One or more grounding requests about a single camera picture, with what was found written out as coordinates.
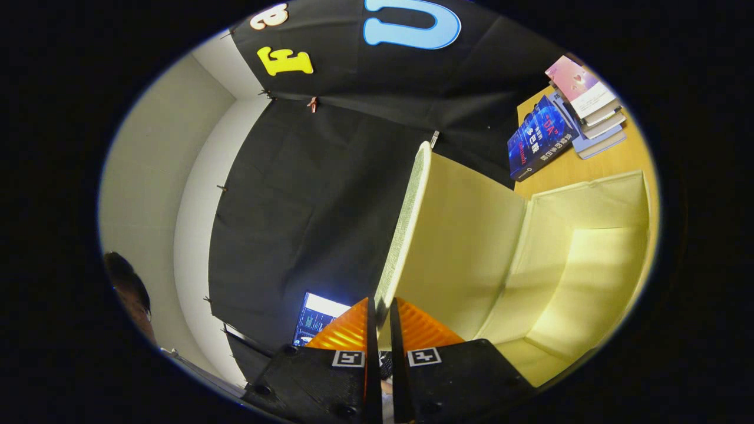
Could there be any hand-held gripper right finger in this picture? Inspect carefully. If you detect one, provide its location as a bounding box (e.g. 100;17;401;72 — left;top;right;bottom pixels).
388;297;538;424

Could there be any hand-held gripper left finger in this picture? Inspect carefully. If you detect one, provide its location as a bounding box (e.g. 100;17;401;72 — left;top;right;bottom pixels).
242;297;383;424

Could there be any cream fabric storage box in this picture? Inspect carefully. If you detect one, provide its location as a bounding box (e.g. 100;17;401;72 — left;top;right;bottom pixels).
375;140;653;389

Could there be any laptop screen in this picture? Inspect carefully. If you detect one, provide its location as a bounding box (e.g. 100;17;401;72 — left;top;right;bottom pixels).
293;291;352;347

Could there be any person's head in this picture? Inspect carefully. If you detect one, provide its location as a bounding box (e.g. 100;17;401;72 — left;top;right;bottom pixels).
103;251;157;345

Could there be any dark blue book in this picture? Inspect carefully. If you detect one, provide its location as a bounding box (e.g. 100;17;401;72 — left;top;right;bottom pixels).
508;94;579;182

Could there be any pale blue book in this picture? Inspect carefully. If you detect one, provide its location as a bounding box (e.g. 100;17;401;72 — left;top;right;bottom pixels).
551;88;627;161

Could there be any white book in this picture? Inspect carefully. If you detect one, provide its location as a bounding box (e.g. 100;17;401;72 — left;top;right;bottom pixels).
580;103;625;139

